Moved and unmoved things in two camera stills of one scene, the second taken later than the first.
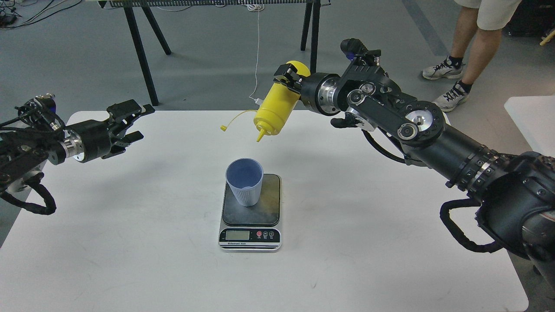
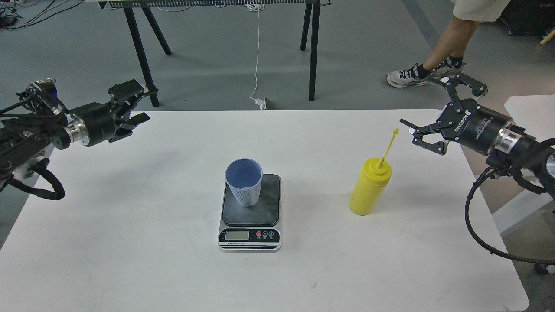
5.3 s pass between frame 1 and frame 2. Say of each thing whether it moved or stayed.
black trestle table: stayed
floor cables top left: stayed
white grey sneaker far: stayed
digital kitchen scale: stayed
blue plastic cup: stayed
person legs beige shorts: moved
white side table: stayed
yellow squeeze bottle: moved
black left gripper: moved
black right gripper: moved
